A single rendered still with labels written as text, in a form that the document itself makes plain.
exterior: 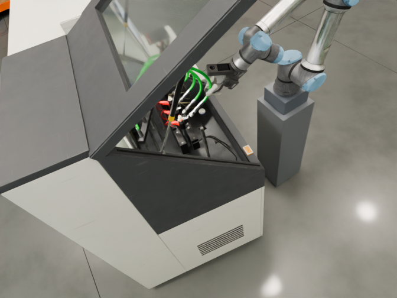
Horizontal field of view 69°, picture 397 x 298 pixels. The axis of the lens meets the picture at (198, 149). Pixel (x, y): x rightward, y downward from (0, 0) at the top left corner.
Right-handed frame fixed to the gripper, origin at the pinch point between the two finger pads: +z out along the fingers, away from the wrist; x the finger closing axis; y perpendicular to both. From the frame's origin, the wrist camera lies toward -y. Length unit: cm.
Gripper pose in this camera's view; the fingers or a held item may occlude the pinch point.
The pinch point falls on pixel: (205, 91)
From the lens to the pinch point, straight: 133.7
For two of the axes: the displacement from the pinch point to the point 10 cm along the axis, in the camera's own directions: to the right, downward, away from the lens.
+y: 7.9, 1.0, 6.1
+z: -5.8, 4.6, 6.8
